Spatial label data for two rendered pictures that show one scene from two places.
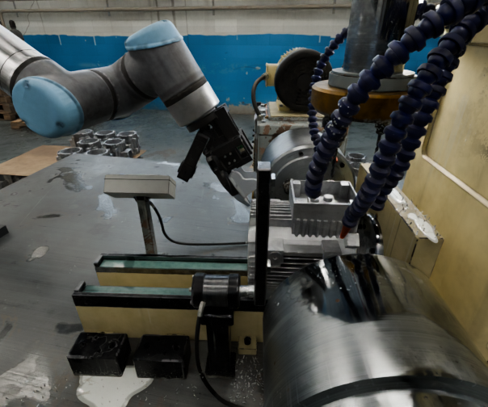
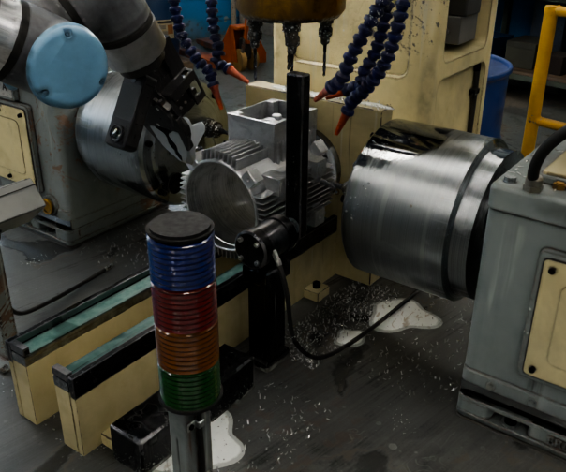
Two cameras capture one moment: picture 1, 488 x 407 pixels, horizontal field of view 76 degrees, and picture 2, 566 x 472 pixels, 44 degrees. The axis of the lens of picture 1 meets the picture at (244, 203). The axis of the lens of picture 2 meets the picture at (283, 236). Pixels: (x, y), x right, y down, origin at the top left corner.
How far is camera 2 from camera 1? 81 cm
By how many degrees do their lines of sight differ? 49
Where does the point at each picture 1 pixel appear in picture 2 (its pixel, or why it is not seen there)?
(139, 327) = (153, 386)
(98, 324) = (103, 417)
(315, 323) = (420, 161)
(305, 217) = (282, 138)
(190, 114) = (155, 50)
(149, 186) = (12, 204)
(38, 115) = (75, 75)
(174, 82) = (139, 12)
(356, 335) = (449, 147)
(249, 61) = not seen: outside the picture
